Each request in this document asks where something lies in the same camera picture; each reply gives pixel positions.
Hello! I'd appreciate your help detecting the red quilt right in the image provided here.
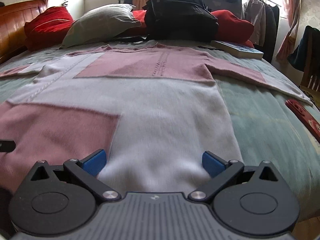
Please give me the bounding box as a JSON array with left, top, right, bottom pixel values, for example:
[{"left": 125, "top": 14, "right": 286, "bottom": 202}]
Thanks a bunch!
[{"left": 126, "top": 10, "right": 254, "bottom": 48}]

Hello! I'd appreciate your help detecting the black backpack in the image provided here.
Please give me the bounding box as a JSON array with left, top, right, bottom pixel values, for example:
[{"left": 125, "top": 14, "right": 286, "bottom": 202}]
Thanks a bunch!
[{"left": 111, "top": 0, "right": 219, "bottom": 43}]

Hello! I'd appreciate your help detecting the wooden chair with clothes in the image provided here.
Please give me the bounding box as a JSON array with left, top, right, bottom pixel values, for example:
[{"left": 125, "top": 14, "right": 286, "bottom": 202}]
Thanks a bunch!
[{"left": 287, "top": 25, "right": 319, "bottom": 109}]

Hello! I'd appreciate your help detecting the red quilt left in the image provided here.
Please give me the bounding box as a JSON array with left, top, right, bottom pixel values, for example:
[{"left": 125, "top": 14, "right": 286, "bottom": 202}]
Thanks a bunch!
[{"left": 24, "top": 7, "right": 74, "bottom": 51}]

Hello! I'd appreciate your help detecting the clothes rack with garments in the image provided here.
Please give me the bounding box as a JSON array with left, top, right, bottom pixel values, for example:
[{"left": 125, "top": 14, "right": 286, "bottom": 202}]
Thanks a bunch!
[{"left": 204, "top": 0, "right": 280, "bottom": 62}]

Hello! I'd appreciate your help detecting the pink and white sweater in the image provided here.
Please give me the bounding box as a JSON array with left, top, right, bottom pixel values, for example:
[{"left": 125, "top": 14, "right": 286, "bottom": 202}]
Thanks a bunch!
[{"left": 0, "top": 42, "right": 313, "bottom": 196}]

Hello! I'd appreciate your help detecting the red flat case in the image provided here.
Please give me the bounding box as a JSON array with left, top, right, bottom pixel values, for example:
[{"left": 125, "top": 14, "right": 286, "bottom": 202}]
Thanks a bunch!
[{"left": 285, "top": 99, "right": 320, "bottom": 142}]

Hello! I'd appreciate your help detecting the grey green pillow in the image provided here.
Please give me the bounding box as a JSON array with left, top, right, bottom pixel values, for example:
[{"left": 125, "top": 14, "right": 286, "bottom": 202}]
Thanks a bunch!
[{"left": 61, "top": 4, "right": 141, "bottom": 49}]

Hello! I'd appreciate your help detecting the red quilt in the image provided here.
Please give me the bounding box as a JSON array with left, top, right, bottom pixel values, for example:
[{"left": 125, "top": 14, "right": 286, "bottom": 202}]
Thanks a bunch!
[
  {"left": 24, "top": 7, "right": 74, "bottom": 51},
  {"left": 126, "top": 10, "right": 254, "bottom": 48}
]

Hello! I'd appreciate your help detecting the blue white book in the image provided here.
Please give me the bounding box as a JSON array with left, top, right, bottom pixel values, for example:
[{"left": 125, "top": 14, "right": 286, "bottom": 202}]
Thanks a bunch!
[{"left": 210, "top": 41, "right": 264, "bottom": 60}]

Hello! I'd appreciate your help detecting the wooden headboard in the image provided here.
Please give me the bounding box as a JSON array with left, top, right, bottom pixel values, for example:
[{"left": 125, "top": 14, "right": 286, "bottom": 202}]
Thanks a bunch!
[{"left": 0, "top": 0, "right": 47, "bottom": 63}]

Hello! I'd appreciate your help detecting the red plaid curtain right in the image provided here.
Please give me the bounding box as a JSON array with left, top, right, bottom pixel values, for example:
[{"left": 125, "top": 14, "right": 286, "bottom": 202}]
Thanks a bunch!
[{"left": 276, "top": 0, "right": 301, "bottom": 62}]

